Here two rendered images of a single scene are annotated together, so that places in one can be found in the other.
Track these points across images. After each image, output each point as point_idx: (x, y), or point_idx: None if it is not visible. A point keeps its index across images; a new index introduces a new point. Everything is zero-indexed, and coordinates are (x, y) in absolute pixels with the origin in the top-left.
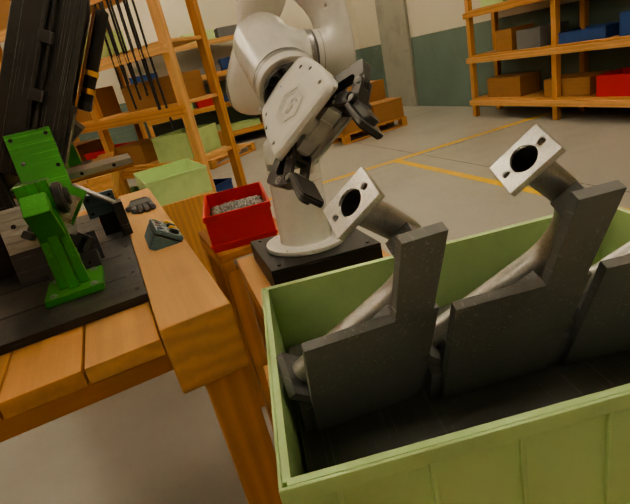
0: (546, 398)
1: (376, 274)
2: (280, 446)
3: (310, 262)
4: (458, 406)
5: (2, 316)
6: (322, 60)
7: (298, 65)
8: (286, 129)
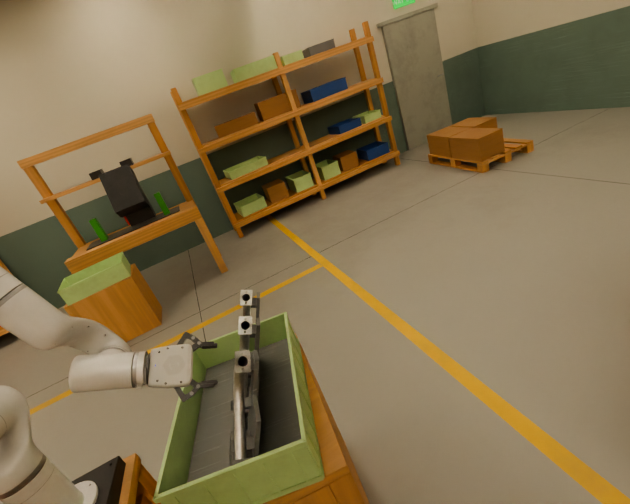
0: (269, 394)
1: (176, 438)
2: (287, 446)
3: (107, 501)
4: (262, 421)
5: None
6: None
7: (156, 352)
8: (184, 371)
